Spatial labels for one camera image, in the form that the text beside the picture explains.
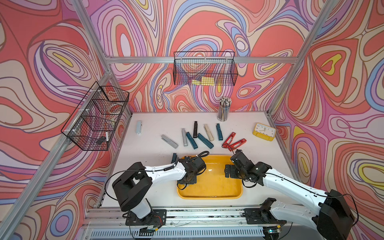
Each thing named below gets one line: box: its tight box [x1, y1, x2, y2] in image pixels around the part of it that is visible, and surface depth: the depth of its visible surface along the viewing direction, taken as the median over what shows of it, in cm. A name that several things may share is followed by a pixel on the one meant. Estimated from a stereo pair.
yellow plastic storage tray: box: [177, 155, 243, 200], surface depth 85 cm
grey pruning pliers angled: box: [161, 134, 179, 149], surface depth 103 cm
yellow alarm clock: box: [252, 122, 276, 142], surface depth 107 cm
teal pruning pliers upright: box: [216, 123, 223, 141], surface depth 106 cm
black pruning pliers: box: [193, 121, 198, 138], surface depth 107 cm
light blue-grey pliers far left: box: [136, 120, 143, 135], surface depth 110 cm
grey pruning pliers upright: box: [181, 128, 188, 147], surface depth 106 cm
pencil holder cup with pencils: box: [217, 96, 232, 122], surface depth 107 cm
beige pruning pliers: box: [204, 124, 214, 141], surface depth 107 cm
